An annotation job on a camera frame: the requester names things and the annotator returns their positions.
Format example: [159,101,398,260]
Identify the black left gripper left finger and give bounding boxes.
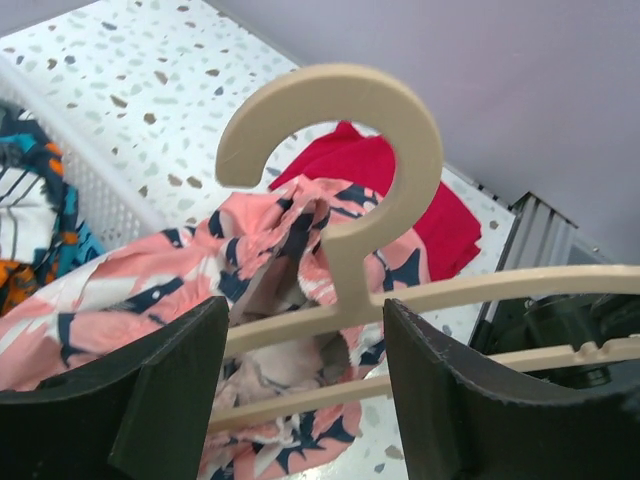
[1,297,228,480]

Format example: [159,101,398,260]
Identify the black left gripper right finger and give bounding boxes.
[383,299,639,479]

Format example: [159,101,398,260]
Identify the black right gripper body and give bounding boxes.
[469,294,639,392]

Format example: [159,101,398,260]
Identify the pink patterned shorts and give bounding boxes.
[0,174,434,480]

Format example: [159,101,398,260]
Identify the beige hanger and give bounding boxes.
[207,62,640,435]

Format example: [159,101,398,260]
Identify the blue orange patterned garment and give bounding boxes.
[1,100,105,314]

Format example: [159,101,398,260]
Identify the white plastic basket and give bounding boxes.
[1,58,167,250]

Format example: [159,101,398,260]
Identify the red folded cloth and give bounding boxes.
[269,120,484,284]

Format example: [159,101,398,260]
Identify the aluminium table frame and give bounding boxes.
[470,193,639,353]

